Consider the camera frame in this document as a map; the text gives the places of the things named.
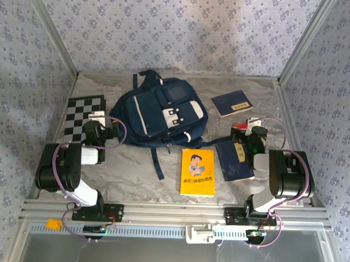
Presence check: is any dark blue book two-character label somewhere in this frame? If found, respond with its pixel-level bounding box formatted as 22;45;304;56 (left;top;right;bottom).
213;140;257;184

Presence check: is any navy blue backpack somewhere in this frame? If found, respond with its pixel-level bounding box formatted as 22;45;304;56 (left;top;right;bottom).
107;67;235;183

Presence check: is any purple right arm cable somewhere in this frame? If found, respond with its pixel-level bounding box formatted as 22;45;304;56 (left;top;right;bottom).
247;116;313;251

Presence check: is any yellow cartoon cover book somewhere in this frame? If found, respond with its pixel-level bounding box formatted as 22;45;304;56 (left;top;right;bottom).
180;148;217;198

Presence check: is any white plastic bracket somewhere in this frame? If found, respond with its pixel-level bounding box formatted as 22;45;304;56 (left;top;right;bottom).
185;222;218;245

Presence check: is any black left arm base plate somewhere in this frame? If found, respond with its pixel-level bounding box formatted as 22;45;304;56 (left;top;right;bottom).
71;202;125;224

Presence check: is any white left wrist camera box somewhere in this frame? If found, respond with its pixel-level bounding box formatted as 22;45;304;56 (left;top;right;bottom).
88;110;106;124

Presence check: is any grey metal panel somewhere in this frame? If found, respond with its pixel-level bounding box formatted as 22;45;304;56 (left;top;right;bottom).
23;232;333;262

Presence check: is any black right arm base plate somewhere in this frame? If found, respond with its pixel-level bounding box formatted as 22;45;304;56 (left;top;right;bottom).
223;206;278;227

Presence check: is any black and grey checkerboard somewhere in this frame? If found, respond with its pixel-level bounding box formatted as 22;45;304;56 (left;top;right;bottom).
60;93;108;164

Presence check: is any grey slotted cable duct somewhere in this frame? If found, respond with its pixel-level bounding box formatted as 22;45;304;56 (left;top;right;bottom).
30;221;324;244

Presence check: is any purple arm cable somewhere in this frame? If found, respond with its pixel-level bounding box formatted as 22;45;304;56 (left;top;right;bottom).
247;116;313;251
49;114;128;245

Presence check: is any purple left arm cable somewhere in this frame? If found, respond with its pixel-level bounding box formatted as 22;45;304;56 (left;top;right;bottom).
49;114;128;245

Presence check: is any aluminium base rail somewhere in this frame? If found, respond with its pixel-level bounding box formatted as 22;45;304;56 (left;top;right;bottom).
18;197;333;231

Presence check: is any aluminium side rail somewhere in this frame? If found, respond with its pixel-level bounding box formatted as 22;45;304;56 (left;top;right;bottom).
271;79;329;209
28;71;80;200

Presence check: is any aluminium frame post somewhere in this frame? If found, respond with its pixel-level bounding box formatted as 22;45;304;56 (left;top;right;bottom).
276;0;339;87
21;0;82;78

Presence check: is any dark blue book four-character label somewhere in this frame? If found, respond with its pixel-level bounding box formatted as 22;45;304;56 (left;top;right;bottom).
209;88;254;120

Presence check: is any orange plastic clip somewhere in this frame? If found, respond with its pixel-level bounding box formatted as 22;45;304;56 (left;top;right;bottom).
45;218;63;230

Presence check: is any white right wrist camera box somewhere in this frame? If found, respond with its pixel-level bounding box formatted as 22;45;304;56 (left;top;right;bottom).
245;117;262;136

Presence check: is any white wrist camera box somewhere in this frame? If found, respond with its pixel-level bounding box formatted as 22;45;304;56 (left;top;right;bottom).
88;110;106;124
245;117;262;136

